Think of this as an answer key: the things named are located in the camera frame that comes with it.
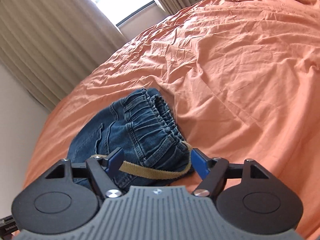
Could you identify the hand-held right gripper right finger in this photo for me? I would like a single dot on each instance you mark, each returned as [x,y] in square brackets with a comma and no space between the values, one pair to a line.
[200,163]

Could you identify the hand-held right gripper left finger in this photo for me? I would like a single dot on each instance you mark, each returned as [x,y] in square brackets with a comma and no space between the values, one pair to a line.
[113,161]

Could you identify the blue denim pants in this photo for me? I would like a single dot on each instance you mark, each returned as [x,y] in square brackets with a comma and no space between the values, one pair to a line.
[140,130]

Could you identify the orange bed sheet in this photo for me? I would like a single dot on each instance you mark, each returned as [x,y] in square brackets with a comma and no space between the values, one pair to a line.
[225,85]

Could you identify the wide beige pleated curtain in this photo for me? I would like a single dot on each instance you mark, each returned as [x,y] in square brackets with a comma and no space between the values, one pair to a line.
[47,37]

